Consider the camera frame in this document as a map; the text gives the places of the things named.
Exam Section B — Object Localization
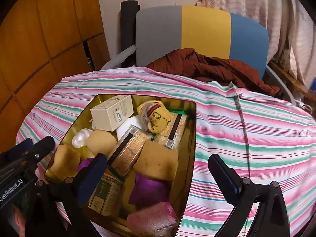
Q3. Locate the striped tablecloth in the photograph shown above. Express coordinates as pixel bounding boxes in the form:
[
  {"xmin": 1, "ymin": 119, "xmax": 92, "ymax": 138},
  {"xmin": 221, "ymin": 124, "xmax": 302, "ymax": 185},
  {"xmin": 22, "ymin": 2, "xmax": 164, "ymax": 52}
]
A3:
[{"xmin": 15, "ymin": 67, "xmax": 316, "ymax": 237}]

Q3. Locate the grey yellow blue chair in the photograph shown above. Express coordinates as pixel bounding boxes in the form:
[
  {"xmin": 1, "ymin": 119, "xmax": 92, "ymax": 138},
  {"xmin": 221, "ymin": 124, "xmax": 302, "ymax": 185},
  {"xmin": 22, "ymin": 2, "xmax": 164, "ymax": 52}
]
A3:
[{"xmin": 100, "ymin": 5, "xmax": 297, "ymax": 104}]

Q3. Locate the white block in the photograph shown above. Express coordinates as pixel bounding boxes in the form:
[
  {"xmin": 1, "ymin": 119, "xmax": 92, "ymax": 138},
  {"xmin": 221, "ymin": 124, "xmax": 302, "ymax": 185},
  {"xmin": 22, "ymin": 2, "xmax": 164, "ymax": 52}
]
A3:
[{"xmin": 116, "ymin": 116, "xmax": 151, "ymax": 141}]

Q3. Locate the cracker packet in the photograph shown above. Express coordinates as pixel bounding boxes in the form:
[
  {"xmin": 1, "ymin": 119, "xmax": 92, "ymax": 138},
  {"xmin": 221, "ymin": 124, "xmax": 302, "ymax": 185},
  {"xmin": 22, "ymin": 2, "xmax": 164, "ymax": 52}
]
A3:
[
  {"xmin": 154, "ymin": 112, "xmax": 188, "ymax": 150},
  {"xmin": 107, "ymin": 126, "xmax": 151, "ymax": 176}
]

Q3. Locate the person's left hand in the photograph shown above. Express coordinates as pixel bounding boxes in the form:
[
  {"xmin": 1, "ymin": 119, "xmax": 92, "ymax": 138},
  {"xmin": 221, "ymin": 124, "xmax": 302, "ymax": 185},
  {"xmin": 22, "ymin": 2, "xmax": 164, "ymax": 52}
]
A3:
[{"xmin": 10, "ymin": 202, "xmax": 29, "ymax": 237}]

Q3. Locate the yellow sponge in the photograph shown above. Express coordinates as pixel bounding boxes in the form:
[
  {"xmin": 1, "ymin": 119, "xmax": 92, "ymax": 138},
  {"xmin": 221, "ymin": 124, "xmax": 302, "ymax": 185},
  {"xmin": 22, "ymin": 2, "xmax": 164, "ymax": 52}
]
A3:
[
  {"xmin": 48, "ymin": 144, "xmax": 81, "ymax": 181},
  {"xmin": 133, "ymin": 140, "xmax": 179, "ymax": 181},
  {"xmin": 86, "ymin": 130, "xmax": 118, "ymax": 156}
]

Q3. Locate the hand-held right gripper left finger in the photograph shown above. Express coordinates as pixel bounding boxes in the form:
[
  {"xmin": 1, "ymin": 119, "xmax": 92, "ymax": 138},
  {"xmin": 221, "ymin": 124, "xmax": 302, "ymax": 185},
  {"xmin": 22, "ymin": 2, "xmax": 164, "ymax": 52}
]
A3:
[{"xmin": 25, "ymin": 153, "xmax": 108, "ymax": 237}]

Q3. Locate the patterned beige curtain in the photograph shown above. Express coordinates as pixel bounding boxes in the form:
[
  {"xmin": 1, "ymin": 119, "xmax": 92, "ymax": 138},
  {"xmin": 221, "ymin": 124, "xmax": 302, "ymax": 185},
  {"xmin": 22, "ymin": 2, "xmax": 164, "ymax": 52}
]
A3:
[{"xmin": 196, "ymin": 0, "xmax": 316, "ymax": 87}]

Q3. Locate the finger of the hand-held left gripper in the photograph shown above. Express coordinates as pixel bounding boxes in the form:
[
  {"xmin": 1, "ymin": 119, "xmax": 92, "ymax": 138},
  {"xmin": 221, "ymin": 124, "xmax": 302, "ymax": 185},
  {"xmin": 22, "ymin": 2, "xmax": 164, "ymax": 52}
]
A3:
[
  {"xmin": 5, "ymin": 138, "xmax": 34, "ymax": 161},
  {"xmin": 22, "ymin": 136, "xmax": 55, "ymax": 171}
]

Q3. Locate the white crinkled plastic ball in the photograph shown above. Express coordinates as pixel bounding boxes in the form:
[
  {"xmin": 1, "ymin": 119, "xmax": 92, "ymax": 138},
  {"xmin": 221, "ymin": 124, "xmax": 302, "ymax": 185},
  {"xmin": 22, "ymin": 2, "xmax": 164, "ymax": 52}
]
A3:
[{"xmin": 71, "ymin": 128, "xmax": 92, "ymax": 149}]

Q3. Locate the pink hair roller pack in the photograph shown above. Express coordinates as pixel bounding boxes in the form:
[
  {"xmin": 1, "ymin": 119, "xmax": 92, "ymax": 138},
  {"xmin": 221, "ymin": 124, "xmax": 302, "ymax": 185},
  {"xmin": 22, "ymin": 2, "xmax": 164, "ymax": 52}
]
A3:
[{"xmin": 127, "ymin": 202, "xmax": 179, "ymax": 237}]

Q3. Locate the green label box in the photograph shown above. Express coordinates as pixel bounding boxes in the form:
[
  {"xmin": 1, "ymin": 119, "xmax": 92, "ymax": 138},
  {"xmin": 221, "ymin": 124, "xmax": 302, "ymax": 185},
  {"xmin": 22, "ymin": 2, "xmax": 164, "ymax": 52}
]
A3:
[{"xmin": 87, "ymin": 173, "xmax": 124, "ymax": 216}]

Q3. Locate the brown jacket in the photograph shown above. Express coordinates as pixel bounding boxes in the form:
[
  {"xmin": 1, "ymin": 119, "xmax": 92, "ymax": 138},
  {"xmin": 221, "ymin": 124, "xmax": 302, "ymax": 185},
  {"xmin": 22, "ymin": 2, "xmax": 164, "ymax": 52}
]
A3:
[{"xmin": 144, "ymin": 48, "xmax": 280, "ymax": 97}]

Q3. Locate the yellow pouch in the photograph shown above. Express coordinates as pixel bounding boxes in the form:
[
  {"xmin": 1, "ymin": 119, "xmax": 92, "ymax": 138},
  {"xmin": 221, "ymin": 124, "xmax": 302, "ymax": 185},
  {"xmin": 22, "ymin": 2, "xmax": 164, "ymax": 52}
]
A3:
[{"xmin": 136, "ymin": 100, "xmax": 172, "ymax": 134}]

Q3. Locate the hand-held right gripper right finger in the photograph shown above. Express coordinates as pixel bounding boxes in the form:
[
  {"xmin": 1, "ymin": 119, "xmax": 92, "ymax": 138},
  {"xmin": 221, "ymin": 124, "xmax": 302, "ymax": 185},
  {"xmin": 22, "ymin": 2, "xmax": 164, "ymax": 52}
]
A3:
[{"xmin": 208, "ymin": 154, "xmax": 292, "ymax": 237}]

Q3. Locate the white cable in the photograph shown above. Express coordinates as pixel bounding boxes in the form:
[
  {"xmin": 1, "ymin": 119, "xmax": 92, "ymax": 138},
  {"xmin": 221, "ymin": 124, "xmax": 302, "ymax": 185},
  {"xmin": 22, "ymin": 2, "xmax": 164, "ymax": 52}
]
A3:
[{"xmin": 296, "ymin": 100, "xmax": 314, "ymax": 111}]

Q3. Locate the wooden cabinet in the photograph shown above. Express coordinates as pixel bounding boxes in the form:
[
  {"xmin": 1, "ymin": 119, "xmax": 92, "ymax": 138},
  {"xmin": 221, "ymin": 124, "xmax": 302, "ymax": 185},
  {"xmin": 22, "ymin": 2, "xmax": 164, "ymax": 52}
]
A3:
[{"xmin": 0, "ymin": 0, "xmax": 111, "ymax": 153}]

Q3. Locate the black rolled mat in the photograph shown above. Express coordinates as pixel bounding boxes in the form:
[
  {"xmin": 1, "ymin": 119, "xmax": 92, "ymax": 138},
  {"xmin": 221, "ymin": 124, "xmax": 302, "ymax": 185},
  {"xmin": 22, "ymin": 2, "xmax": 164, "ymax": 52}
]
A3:
[{"xmin": 120, "ymin": 0, "xmax": 140, "ymax": 55}]

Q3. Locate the gold tin box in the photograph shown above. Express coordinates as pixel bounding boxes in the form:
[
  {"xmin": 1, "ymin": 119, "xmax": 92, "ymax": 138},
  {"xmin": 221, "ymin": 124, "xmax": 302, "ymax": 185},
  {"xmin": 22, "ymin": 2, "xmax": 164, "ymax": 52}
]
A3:
[{"xmin": 44, "ymin": 94, "xmax": 197, "ymax": 237}]

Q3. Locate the purple snack packet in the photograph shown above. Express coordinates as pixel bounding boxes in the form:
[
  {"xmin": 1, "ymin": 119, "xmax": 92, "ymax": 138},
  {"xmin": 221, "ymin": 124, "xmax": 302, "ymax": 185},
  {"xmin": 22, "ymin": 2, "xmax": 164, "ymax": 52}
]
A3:
[
  {"xmin": 128, "ymin": 173, "xmax": 171, "ymax": 205},
  {"xmin": 77, "ymin": 158, "xmax": 95, "ymax": 173}
]

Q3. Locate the wooden shelf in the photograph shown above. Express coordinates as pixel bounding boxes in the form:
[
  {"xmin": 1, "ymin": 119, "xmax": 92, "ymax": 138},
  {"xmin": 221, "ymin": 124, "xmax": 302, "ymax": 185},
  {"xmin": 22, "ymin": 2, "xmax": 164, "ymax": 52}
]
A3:
[{"xmin": 268, "ymin": 60, "xmax": 316, "ymax": 102}]

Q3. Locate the beige cardboard box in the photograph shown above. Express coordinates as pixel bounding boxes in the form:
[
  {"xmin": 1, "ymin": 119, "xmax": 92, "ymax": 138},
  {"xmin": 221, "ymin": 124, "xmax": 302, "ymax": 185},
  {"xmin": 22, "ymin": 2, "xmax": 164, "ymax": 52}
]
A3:
[{"xmin": 90, "ymin": 95, "xmax": 134, "ymax": 132}]

